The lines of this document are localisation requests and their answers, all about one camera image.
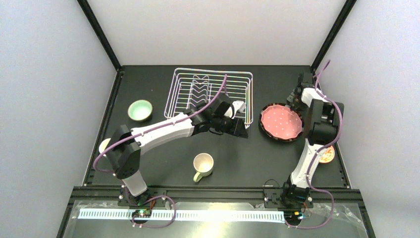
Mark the white LED light strip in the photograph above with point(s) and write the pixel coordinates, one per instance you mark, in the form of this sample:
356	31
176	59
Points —
182	215

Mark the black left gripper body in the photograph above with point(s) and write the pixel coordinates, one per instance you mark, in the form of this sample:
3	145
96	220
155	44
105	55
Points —
236	127

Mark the black frame post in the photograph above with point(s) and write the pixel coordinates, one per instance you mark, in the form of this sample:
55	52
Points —
95	25
333	32

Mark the dark striped plate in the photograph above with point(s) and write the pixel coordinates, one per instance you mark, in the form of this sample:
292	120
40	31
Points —
279	139

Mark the cream mug green handle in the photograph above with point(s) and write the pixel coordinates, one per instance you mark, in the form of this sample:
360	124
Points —
203	164

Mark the orange floral bowl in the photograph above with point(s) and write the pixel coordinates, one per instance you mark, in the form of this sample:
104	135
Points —
328	155

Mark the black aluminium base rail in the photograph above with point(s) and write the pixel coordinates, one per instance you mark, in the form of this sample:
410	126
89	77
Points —
202	193

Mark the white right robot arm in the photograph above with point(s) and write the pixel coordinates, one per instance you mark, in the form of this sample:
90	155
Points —
322	128

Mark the black left frame post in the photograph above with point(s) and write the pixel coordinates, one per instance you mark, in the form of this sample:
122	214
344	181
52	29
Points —
95	25

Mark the white mug blue handle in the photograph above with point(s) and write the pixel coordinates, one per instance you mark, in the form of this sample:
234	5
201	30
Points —
103	145

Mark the green celadon bowl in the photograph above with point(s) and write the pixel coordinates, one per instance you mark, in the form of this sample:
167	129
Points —
140	110

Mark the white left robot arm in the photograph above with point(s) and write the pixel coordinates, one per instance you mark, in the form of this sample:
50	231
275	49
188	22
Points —
127	145

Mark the black right frame post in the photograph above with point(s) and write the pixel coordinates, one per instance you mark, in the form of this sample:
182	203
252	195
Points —
333	32

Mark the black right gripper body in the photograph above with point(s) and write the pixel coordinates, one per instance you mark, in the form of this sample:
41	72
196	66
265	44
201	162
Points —
295	97

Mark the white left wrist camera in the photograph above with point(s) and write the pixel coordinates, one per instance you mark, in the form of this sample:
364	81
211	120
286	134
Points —
238	107

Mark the white wire dish rack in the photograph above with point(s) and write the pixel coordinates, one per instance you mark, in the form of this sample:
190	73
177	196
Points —
190	87

